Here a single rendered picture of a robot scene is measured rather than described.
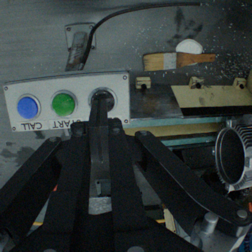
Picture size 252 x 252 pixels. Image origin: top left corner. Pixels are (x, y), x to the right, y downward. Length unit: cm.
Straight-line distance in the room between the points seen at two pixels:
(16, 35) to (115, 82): 34
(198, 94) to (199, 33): 17
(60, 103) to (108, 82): 6
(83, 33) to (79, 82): 25
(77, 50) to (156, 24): 20
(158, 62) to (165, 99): 10
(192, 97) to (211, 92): 8
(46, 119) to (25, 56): 30
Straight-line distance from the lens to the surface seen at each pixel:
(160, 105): 52
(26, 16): 51
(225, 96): 64
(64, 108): 26
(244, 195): 78
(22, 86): 28
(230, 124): 56
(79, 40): 45
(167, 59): 55
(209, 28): 56
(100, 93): 25
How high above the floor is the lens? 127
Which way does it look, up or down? 43 degrees down
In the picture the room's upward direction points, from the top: 172 degrees clockwise
